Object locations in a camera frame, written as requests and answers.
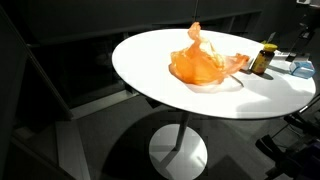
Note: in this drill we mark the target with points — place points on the orange plastic bag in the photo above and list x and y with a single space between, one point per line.
196 68

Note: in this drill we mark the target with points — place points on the white round table base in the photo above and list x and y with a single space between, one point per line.
178 153

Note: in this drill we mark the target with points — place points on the brown bottle yellow cap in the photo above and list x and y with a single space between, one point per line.
261 61

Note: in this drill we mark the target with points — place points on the blue white tissue packet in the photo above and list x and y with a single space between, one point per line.
301 69

